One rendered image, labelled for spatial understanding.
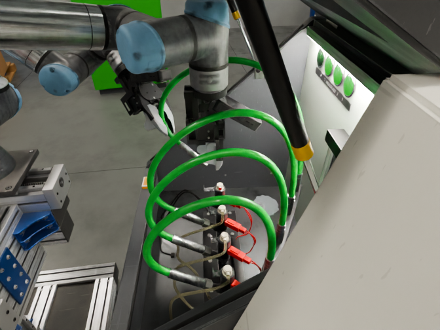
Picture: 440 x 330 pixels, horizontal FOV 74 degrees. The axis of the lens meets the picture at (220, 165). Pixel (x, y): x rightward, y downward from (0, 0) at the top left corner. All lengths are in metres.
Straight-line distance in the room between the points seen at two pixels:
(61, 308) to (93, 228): 0.70
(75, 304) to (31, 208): 0.72
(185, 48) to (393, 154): 0.37
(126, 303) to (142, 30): 0.59
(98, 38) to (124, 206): 1.89
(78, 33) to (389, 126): 0.48
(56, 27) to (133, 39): 0.14
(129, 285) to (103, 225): 1.50
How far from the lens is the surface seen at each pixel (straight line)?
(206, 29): 0.53
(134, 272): 0.83
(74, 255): 2.19
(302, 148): 0.29
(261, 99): 0.98
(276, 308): 0.37
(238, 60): 0.65
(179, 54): 0.50
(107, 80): 4.10
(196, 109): 0.60
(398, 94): 0.24
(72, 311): 1.72
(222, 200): 0.44
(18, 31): 0.56
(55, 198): 1.10
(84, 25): 0.57
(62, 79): 0.79
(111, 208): 2.39
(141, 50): 0.47
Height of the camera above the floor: 1.63
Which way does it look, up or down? 38 degrees down
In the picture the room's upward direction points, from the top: straight up
